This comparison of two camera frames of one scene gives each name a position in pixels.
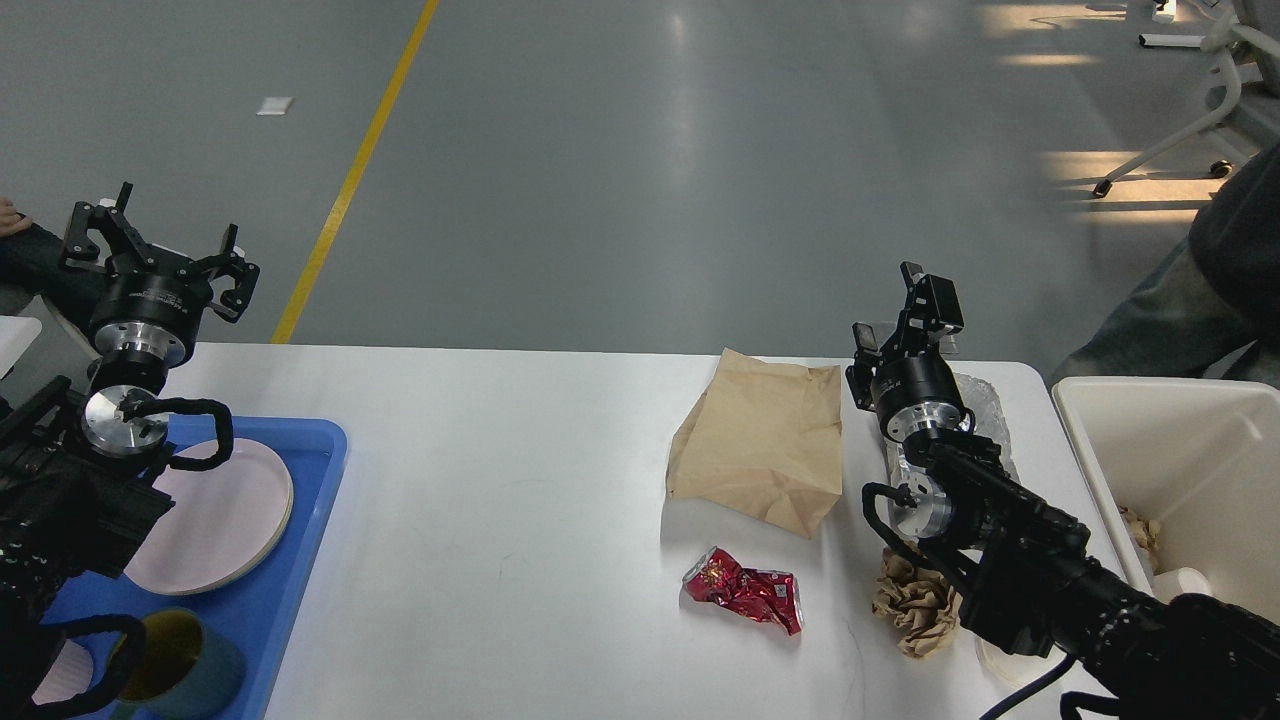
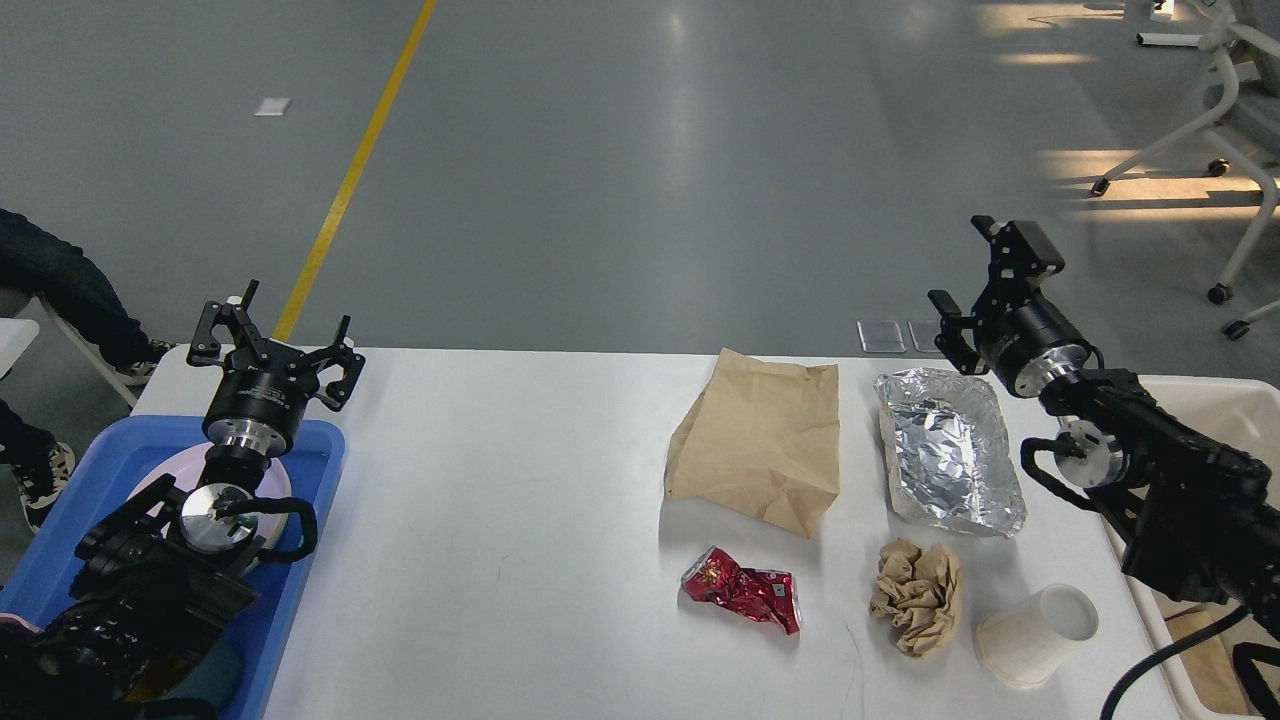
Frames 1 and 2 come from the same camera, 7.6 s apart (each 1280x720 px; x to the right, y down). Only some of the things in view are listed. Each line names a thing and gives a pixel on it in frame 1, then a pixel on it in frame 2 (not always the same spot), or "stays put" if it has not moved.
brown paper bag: x=764 y=439 stays put
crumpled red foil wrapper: x=767 y=595 stays put
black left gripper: x=148 y=314 to x=264 y=390
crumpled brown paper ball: x=922 y=605 stays put
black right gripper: x=920 y=392 to x=1027 y=341
